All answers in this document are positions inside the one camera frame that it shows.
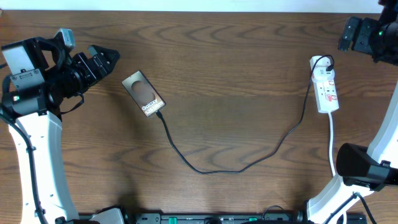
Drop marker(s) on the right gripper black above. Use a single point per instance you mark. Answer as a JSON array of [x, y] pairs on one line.
[[367, 25]]

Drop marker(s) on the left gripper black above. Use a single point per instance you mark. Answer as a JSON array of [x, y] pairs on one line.
[[100, 60]]

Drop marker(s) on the Galaxy S25 Ultra smartphone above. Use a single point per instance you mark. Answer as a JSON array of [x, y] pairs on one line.
[[143, 93]]

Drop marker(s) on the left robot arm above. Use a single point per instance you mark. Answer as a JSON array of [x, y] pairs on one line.
[[43, 74]]

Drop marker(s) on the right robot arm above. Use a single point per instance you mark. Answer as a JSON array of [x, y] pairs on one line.
[[359, 170]]

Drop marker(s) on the white USB charger adapter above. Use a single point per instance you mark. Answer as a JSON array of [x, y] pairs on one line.
[[320, 65]]

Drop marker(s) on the white power strip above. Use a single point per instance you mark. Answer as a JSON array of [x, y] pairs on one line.
[[325, 90]]

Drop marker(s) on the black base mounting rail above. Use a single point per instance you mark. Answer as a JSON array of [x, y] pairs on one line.
[[188, 218]]

